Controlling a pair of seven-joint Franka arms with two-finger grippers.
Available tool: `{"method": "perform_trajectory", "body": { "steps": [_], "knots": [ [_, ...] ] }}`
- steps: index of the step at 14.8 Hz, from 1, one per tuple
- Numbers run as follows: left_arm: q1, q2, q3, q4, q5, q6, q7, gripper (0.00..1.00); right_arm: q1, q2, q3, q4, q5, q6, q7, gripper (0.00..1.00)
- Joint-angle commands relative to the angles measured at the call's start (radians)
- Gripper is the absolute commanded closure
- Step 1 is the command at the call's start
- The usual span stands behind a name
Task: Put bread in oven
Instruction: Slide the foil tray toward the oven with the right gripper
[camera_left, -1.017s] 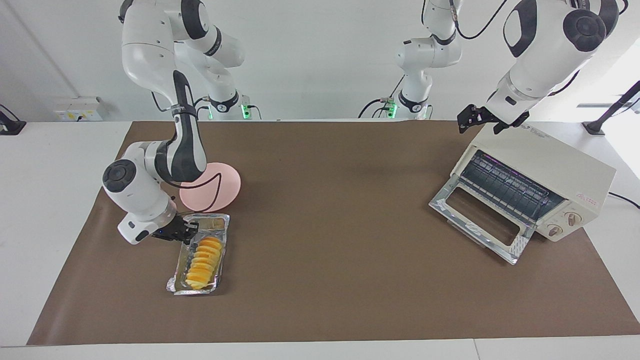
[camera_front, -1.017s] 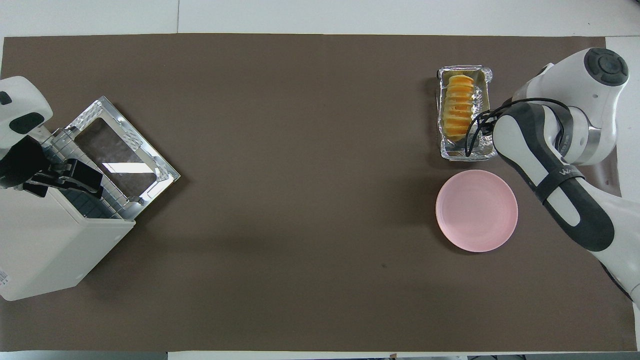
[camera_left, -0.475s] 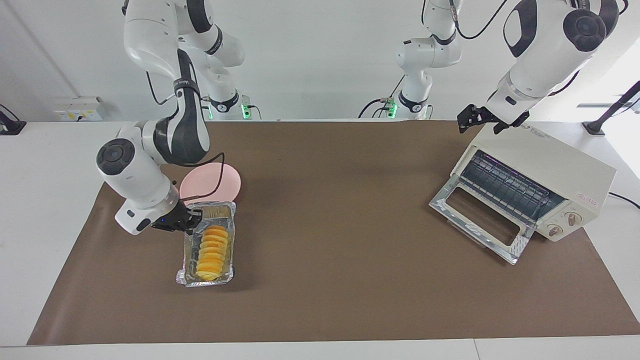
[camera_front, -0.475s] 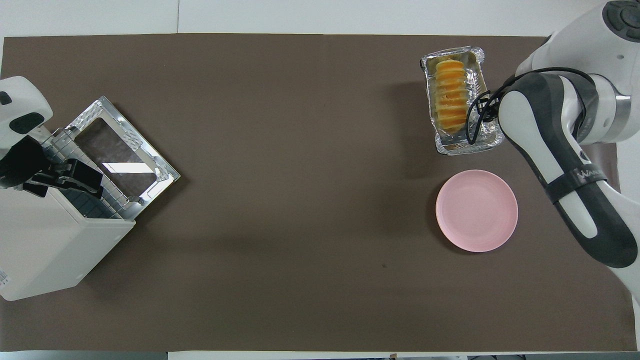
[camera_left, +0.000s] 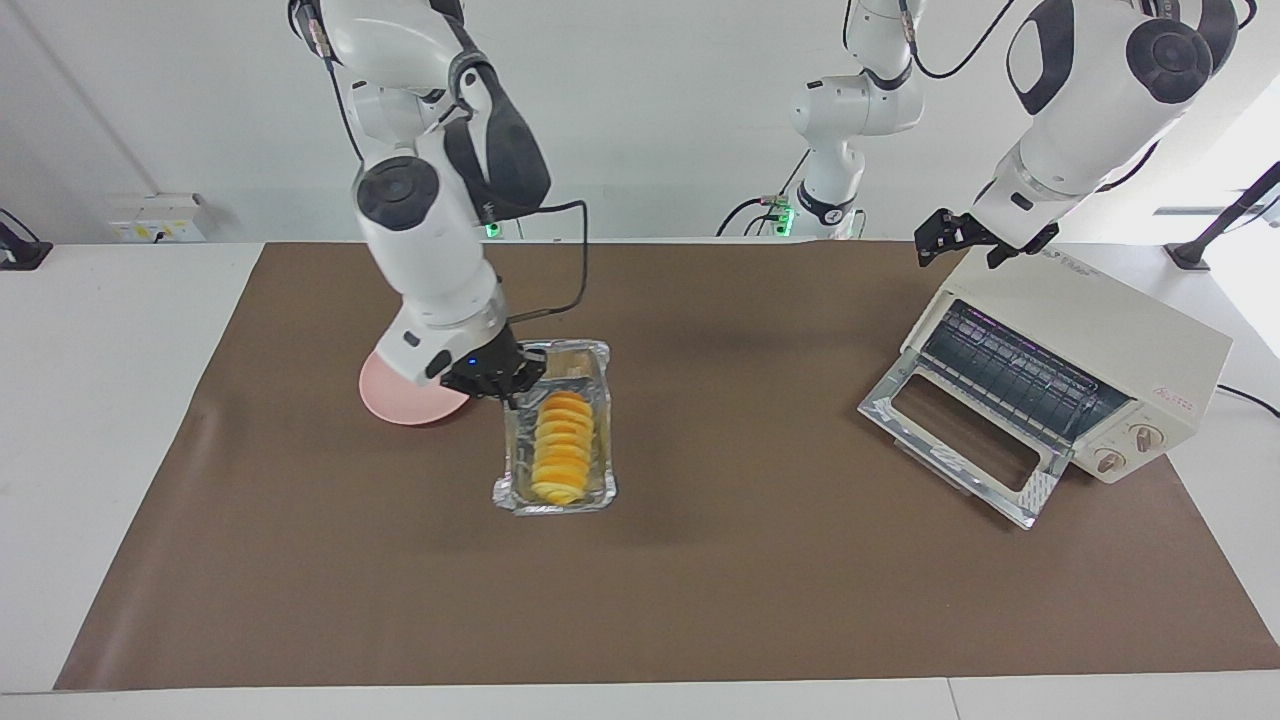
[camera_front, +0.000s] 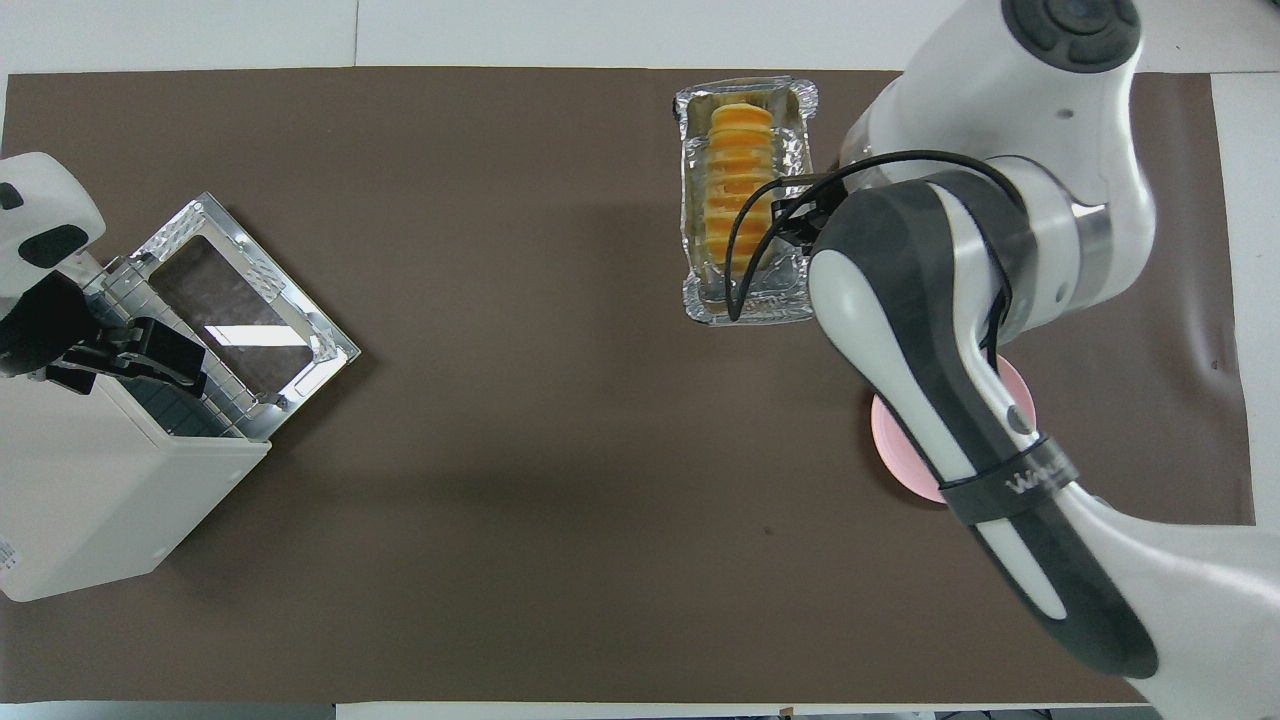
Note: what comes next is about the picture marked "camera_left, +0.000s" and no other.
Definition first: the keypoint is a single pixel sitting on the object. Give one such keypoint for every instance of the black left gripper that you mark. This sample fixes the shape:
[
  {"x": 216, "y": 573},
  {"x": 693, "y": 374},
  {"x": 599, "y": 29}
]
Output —
[{"x": 982, "y": 228}]

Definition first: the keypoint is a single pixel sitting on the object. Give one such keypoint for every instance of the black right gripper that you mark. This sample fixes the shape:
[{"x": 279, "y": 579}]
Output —
[{"x": 485, "y": 370}]

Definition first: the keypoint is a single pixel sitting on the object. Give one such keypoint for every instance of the sliced orange bread loaf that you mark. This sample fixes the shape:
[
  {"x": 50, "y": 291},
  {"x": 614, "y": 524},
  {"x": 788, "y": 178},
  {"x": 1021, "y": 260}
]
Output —
[{"x": 562, "y": 450}]

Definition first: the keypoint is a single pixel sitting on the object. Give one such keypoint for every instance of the aluminium foil tray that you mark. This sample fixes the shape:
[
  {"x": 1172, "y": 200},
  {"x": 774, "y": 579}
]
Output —
[{"x": 520, "y": 495}]

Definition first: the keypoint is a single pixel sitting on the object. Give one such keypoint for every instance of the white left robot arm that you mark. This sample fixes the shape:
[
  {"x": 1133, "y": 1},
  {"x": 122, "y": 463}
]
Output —
[{"x": 1080, "y": 120}]

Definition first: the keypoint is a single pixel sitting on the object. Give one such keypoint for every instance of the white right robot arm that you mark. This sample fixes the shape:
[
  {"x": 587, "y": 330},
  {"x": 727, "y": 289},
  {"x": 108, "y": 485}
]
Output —
[{"x": 420, "y": 250}]

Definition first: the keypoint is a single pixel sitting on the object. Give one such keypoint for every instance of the metal oven rack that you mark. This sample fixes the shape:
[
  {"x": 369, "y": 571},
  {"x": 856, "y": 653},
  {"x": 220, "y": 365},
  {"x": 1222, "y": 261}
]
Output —
[{"x": 1010, "y": 372}]

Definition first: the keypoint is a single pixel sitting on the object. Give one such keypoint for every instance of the cream white toaster oven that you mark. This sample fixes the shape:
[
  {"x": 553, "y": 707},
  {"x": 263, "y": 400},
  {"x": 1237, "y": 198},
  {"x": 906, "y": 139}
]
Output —
[{"x": 1100, "y": 320}]

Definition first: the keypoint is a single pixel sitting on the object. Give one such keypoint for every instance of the glass oven door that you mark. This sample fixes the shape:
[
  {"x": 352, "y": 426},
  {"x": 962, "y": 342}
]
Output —
[{"x": 960, "y": 435}]

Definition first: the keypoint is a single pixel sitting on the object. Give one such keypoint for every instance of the cream oven knob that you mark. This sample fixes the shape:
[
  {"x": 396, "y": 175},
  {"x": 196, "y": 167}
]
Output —
[
  {"x": 1145, "y": 437},
  {"x": 1108, "y": 461}
]

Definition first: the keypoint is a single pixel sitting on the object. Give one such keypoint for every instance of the pink round plate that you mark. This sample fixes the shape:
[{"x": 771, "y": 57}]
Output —
[{"x": 390, "y": 395}]

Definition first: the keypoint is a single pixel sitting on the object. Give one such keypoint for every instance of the brown table mat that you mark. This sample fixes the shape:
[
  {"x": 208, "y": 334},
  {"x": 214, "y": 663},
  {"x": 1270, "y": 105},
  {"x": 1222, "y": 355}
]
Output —
[{"x": 600, "y": 580}]

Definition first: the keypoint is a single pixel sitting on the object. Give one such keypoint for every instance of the white power strip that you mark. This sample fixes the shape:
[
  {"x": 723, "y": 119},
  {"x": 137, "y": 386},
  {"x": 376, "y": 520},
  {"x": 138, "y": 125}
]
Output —
[{"x": 150, "y": 225}]

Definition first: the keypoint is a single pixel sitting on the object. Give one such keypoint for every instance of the tall black camera stand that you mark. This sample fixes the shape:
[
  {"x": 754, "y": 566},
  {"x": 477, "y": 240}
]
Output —
[{"x": 1190, "y": 255}]

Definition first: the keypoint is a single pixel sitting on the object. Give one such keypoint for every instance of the short black camera stand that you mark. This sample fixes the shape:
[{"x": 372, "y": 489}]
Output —
[{"x": 25, "y": 255}]

